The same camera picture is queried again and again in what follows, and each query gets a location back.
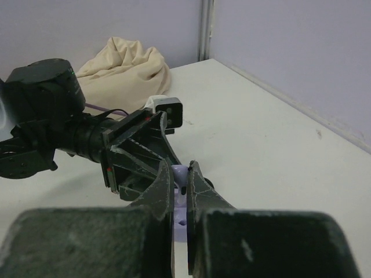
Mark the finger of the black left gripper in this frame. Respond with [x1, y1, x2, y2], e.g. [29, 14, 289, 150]
[110, 111, 181, 168]
[115, 162, 159, 202]

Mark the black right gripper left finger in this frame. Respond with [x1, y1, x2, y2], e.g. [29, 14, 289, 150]
[1, 160, 174, 277]

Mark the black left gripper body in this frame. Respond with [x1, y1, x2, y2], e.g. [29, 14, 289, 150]
[101, 109, 165, 200]

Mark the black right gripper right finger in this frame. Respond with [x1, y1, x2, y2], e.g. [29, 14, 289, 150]
[187, 161, 361, 277]

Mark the purple earbud charging case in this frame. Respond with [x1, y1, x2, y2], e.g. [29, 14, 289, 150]
[170, 164, 190, 243]

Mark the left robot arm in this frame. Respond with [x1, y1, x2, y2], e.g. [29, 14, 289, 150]
[1, 58, 181, 201]

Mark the black earbud charging case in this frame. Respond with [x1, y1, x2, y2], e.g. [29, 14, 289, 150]
[204, 178, 214, 188]

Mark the cream crumpled cloth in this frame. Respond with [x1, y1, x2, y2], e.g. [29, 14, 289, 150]
[76, 37, 171, 113]

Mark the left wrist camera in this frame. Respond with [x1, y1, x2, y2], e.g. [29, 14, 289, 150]
[144, 95, 183, 134]

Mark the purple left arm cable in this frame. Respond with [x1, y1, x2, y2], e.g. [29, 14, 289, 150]
[84, 103, 128, 117]

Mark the left aluminium corner post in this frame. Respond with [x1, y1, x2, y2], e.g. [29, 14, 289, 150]
[197, 0, 214, 61]

